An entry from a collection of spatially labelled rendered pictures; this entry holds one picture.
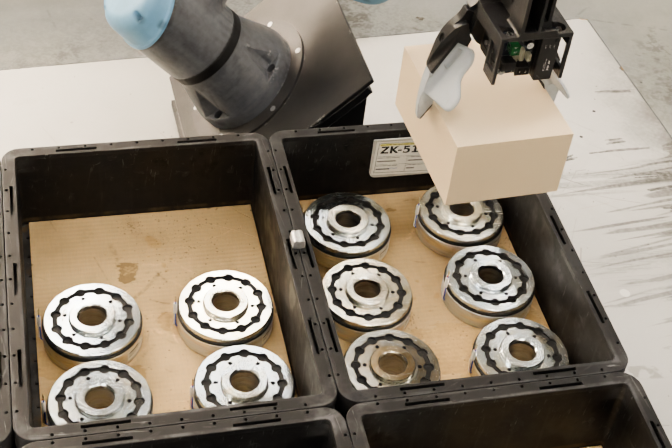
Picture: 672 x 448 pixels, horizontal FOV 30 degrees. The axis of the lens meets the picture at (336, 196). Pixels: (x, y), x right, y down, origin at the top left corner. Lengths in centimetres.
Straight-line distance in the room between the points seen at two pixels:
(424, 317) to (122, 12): 52
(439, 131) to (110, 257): 43
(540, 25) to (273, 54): 58
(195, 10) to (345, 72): 20
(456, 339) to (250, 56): 47
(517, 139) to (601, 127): 75
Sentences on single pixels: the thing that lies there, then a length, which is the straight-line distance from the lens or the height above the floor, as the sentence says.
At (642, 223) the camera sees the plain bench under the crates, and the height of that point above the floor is 70.
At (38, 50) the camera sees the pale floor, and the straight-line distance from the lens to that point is 315.
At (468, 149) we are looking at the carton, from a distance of 119.
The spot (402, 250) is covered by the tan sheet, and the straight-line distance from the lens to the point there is 148.
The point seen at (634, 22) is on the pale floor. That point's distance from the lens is 351.
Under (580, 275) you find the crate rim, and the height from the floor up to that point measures 93.
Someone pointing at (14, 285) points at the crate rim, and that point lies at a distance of 131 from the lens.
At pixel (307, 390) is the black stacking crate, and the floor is 87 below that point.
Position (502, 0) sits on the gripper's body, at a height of 124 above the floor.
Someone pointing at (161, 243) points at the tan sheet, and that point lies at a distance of 146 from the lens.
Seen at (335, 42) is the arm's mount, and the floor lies 93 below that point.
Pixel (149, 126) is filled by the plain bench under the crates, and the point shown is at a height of 70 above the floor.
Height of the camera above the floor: 187
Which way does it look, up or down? 43 degrees down
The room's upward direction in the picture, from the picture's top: 7 degrees clockwise
